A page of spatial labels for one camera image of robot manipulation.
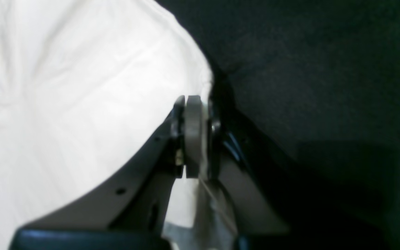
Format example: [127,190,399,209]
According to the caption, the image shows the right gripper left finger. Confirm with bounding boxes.
[9,95,202,250]

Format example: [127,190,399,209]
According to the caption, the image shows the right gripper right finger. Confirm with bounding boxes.
[207,102,290,250]

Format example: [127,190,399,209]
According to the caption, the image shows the black table cloth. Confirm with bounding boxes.
[154,0,400,250]

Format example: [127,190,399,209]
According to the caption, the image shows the white T-shirt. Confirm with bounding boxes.
[0,0,213,250]

